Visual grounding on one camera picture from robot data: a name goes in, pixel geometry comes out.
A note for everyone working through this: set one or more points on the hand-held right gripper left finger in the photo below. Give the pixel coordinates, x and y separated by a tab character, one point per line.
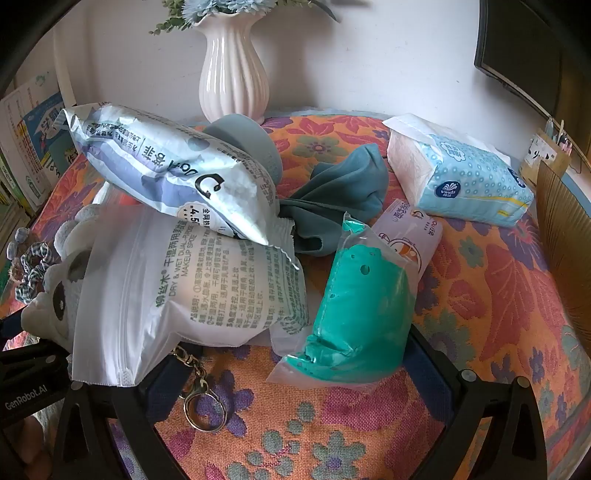
164	387

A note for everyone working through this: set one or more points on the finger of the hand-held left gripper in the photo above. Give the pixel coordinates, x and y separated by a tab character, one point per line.
10	324

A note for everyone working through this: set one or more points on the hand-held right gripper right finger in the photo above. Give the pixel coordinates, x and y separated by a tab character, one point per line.
431	374

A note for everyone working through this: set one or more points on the checked fabric scrunchie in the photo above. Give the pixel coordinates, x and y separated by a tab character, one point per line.
34	272

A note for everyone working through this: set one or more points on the grey plush toy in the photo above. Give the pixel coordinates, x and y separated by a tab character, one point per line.
55	286

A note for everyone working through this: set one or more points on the purple wet wipes pack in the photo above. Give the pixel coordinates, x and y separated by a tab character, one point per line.
411	240

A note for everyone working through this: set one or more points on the grey-blue soft bowl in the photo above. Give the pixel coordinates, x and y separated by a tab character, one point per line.
251	138

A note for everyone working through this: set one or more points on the metal keyring clasp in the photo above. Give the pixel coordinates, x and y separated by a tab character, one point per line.
184	355

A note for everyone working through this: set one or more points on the white makeup sponge bag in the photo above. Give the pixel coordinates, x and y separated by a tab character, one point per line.
152	300

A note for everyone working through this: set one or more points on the floral blanket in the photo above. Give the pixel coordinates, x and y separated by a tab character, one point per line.
485	300

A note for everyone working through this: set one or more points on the teal sponge in clear bag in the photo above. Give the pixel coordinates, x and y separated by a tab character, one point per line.
364	295

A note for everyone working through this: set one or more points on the row of books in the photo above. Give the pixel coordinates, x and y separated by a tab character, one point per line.
37	138

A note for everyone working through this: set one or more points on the blue dotted tissue pack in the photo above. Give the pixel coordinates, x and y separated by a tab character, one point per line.
461	175

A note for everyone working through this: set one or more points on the teal cloth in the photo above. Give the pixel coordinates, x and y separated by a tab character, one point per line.
351	180

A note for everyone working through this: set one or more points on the silver and purple packet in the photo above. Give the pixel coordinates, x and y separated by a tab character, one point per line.
152	157

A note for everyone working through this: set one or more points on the brown pen holder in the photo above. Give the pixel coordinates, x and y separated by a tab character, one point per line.
549	157

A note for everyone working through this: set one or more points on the cluster of pens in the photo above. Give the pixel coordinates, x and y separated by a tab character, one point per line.
561	136

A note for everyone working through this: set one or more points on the white ribbed vase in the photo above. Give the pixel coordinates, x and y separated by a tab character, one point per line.
233	69

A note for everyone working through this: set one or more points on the black television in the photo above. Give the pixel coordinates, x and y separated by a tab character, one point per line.
521	46

